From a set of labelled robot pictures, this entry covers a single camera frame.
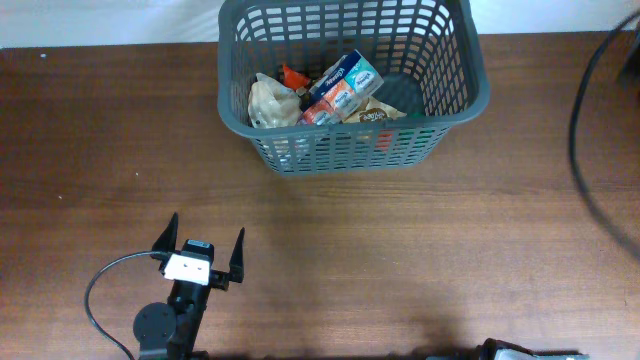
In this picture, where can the multicolour tissue pack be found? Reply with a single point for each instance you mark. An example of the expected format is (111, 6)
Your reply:
(344, 64)

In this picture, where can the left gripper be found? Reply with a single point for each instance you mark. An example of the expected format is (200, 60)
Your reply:
(220, 279)

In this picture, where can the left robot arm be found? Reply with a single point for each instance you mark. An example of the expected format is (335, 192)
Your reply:
(169, 329)

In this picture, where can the green lid jar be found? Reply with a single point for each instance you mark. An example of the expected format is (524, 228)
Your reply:
(416, 136)

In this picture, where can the grey plastic shopping basket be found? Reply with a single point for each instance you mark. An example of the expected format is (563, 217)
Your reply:
(427, 52)

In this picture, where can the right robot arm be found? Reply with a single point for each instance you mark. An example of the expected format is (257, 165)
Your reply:
(493, 349)

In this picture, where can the orange pasta packet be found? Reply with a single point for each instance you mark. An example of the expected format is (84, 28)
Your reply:
(347, 99)

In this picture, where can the beige snack bag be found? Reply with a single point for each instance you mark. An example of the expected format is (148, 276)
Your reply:
(344, 94)

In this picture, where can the beige cookie bag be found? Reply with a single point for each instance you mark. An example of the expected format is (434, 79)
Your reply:
(271, 104)

